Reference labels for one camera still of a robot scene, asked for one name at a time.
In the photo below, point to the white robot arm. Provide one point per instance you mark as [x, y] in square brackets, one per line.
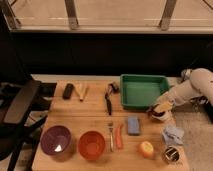
[200, 83]

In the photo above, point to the blue crumpled cloth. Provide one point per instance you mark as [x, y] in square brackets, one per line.
[173, 135]

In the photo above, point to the black rectangular block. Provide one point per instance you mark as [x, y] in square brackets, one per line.
[68, 91]

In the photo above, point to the blue sponge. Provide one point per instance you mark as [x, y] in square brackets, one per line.
[133, 125]

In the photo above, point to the orange carrot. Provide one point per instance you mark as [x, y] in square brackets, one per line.
[118, 137]

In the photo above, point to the green plastic tray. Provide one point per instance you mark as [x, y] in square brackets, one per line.
[139, 92]

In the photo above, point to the pale wooden tongs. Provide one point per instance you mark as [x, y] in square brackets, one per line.
[81, 90]

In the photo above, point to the metal can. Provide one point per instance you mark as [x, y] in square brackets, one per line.
[171, 155]

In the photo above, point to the dark red grape bunch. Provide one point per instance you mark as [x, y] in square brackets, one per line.
[152, 112]

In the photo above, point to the small dark clip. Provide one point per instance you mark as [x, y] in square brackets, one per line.
[114, 87]

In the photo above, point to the orange bowl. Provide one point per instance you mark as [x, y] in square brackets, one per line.
[91, 145]

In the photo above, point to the black office chair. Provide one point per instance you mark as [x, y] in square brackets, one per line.
[19, 95]

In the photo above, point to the yellow orange fruit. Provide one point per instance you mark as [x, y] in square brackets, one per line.
[146, 149]

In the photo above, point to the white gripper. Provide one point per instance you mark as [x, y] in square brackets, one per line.
[163, 105]

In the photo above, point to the silver fork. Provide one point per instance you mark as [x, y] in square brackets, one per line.
[110, 127]

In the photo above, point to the white paper cup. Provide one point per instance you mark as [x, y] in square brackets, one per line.
[165, 117]

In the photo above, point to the purple bowl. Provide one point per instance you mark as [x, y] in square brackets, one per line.
[55, 140]

